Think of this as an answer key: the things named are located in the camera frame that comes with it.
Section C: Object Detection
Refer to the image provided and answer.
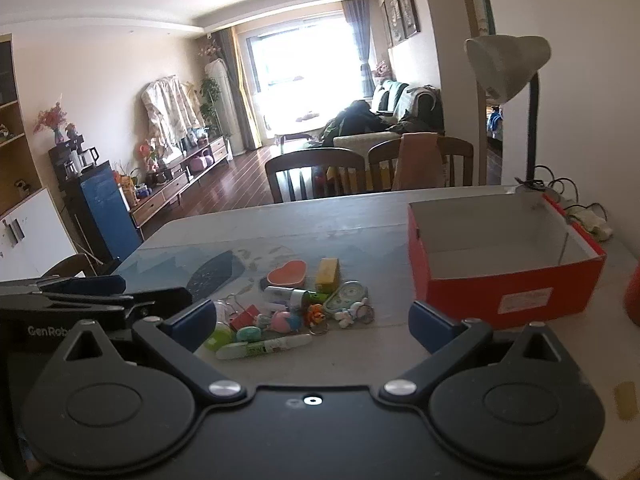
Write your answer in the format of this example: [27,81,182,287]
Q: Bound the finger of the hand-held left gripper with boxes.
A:
[37,287,194,331]
[0,275,127,306]

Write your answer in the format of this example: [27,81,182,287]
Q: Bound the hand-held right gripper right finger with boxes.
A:
[380,301,581,403]

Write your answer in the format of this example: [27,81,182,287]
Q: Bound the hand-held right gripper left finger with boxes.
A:
[50,300,248,403]

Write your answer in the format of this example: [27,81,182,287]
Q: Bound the red cardboard box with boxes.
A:
[407,194,607,330]

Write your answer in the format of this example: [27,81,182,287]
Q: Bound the green avocado print pen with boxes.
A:
[216,335,313,361]

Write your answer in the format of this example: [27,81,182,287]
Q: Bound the astronaut keychain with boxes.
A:
[334,302,375,328]

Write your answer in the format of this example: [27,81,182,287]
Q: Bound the pink round toy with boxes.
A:
[270,310,303,333]

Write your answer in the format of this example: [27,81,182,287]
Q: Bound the white tube with green cap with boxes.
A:
[264,286,312,311]

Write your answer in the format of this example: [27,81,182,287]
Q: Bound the pink heart-shaped dish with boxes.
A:
[266,260,307,288]

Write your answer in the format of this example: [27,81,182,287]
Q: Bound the yellow eraser block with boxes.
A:
[315,257,342,293]

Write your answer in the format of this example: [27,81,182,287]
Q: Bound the orange toy keychain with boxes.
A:
[306,304,331,335]

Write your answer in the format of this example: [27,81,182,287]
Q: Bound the dark wooden chair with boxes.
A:
[265,147,368,204]
[437,136,475,188]
[40,254,98,278]
[367,138,403,193]

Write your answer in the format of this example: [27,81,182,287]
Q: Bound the printed table mat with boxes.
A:
[112,238,418,361]

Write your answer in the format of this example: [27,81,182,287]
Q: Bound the blue cabinet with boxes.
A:
[60,160,143,263]

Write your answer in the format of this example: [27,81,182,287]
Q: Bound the white wooden shelf cabinet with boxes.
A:
[0,32,81,286]

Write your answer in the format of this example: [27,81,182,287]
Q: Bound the wooden TV cabinet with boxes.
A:
[131,135,232,241]

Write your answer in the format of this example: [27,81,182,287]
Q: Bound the black coffee machine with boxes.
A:
[48,135,101,183]

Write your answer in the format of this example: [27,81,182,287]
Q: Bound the orange flower decoration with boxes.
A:
[137,140,161,171]

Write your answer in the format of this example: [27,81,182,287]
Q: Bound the orange cloth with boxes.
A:
[393,132,446,192]

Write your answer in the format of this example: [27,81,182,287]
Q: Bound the vase of pink flowers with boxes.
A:
[34,95,68,143]

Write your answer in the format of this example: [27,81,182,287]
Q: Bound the floral dust cover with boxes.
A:
[139,75,206,153]

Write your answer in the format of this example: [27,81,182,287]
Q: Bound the white cloth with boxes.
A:
[570,207,613,241]

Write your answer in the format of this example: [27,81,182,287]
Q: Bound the beige sofa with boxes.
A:
[332,131,438,161]

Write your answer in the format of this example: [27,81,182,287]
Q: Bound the red water bottle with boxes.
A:
[622,262,640,326]

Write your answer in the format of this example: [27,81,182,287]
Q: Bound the white tower air conditioner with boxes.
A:
[205,58,246,156]

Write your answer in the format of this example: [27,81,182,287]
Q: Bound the potted green plant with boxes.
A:
[199,77,221,136]

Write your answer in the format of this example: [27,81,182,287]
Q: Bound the white coffee table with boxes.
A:
[274,110,326,153]

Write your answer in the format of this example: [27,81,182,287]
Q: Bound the dark jacket pile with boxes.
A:
[322,100,401,147]

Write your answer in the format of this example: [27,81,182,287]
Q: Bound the grey and yellow curtain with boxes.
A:
[216,27,258,153]

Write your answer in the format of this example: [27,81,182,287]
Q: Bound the grey sofa with cushions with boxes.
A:
[370,79,446,136]

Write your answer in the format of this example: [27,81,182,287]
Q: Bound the pink artificial flowers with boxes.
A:
[197,37,223,61]

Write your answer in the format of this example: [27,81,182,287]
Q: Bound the white desk lamp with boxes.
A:
[465,35,571,206]

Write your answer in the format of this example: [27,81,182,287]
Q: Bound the blue grey curtain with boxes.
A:
[342,0,378,98]

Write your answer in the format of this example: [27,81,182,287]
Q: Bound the black lamp cable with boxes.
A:
[535,165,607,212]

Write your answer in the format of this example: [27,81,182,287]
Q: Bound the framed wall picture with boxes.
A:
[395,0,420,41]
[381,0,402,50]

